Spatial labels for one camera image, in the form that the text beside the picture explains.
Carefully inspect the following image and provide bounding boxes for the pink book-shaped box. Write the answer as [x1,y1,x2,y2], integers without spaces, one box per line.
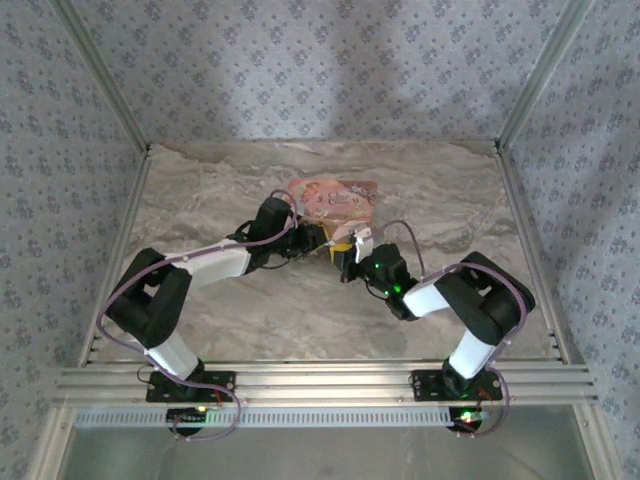
[286,178,379,243]

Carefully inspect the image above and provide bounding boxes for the right controller board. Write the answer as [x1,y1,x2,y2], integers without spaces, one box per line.
[448,406,490,432]

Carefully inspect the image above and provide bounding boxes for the controller board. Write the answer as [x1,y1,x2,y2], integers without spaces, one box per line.
[166,406,212,425]
[448,406,490,432]

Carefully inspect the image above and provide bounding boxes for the left controller board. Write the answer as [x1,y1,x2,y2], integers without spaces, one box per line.
[166,406,212,425]

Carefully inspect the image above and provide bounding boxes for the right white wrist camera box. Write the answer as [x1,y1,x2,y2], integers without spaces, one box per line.
[350,226,375,263]

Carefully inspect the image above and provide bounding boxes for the aluminium base rail beam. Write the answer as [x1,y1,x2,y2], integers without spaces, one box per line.
[49,361,599,407]

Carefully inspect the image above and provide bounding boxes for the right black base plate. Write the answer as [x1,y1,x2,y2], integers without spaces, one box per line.
[409,369,504,402]

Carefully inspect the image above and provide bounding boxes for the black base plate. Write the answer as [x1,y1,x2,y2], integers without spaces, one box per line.
[144,371,237,404]
[409,369,504,402]

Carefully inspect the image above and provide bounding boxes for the grey slotted cable duct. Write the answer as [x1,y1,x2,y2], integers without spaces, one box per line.
[73,406,587,430]

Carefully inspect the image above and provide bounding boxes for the aluminium side rail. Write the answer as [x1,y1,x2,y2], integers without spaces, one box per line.
[78,149,153,367]
[493,149,572,363]

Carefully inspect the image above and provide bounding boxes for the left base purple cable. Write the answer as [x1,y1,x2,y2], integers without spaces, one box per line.
[169,381,243,443]

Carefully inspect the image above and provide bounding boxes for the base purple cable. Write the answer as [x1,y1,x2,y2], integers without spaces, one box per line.
[454,369,512,439]
[169,381,243,443]

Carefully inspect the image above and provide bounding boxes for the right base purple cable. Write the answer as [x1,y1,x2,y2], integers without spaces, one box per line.
[454,369,512,439]

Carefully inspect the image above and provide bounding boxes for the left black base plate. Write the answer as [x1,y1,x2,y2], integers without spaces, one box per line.
[144,371,237,404]

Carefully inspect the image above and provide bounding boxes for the aluminium frame post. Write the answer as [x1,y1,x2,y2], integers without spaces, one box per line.
[51,0,152,157]
[496,0,597,155]

